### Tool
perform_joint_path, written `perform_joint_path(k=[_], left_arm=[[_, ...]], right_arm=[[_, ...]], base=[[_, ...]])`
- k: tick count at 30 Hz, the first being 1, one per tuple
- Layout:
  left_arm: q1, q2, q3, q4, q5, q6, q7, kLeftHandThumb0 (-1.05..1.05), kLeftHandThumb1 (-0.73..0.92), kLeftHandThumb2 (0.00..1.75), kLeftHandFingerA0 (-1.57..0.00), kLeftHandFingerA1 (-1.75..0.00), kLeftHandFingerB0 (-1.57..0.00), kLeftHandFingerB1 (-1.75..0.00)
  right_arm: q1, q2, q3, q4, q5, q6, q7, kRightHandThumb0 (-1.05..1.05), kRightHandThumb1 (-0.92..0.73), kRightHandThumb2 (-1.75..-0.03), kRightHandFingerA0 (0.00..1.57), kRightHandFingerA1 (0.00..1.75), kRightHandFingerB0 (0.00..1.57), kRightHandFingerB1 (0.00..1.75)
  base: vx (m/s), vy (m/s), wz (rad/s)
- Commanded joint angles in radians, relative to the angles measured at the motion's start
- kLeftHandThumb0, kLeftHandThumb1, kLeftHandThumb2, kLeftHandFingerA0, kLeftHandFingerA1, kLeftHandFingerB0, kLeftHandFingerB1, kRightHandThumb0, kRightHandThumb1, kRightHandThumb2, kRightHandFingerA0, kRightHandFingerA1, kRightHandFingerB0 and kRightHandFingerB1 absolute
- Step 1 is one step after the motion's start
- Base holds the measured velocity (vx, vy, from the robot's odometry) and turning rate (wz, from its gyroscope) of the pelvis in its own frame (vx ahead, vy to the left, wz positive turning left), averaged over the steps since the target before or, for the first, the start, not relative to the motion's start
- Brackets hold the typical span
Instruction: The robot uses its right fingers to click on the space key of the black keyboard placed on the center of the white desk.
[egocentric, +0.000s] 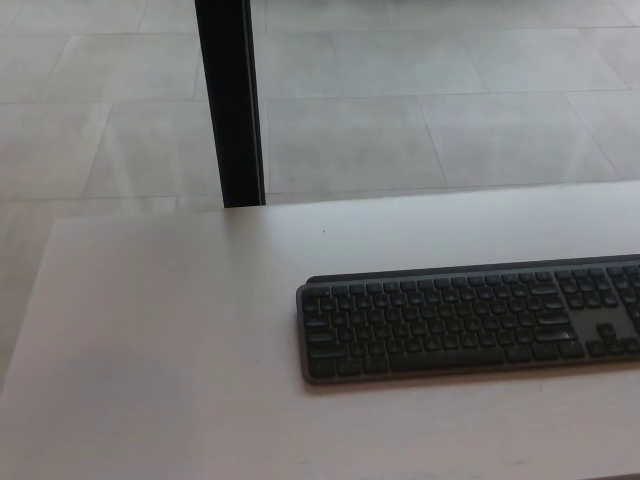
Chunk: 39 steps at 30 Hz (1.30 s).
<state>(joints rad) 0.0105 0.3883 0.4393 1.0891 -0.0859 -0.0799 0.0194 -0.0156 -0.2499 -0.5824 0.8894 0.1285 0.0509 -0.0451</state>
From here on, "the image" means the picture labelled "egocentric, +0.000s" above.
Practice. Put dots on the black metal post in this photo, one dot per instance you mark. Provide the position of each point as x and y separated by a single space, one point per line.
230 100

